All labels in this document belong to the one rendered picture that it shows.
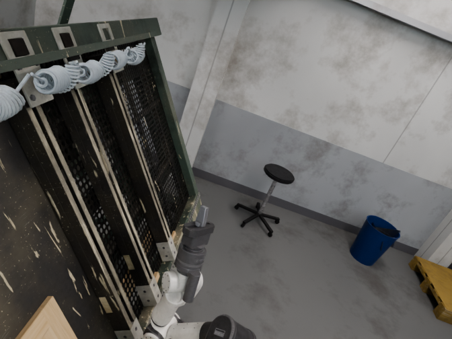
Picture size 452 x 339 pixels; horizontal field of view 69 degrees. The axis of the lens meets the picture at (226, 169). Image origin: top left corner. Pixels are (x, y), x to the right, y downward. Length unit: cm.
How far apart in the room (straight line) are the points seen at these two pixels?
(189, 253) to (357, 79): 345
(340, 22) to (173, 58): 189
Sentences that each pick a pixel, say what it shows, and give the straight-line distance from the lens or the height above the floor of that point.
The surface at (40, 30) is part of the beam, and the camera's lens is 118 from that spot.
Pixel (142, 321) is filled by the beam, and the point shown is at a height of 89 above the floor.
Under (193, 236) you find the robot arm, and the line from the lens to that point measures 100.
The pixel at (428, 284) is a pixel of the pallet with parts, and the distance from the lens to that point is 487.
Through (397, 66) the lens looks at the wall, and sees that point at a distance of 429.
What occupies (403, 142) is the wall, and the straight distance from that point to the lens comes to 460.
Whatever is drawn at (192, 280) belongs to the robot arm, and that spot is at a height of 145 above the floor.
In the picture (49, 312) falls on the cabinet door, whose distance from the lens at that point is 115.
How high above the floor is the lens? 221
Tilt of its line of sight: 26 degrees down
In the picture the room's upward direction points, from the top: 22 degrees clockwise
